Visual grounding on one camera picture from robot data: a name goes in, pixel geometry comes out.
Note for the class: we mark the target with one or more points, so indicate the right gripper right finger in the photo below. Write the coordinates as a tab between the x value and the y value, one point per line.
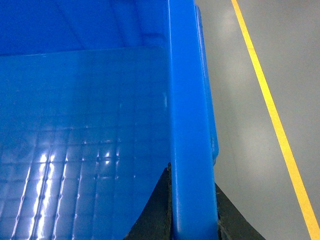
232	225

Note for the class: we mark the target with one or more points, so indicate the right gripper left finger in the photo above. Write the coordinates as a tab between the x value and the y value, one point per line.
156	220

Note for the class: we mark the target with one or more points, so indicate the blue plastic crate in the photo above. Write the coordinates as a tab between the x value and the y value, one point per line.
96	98

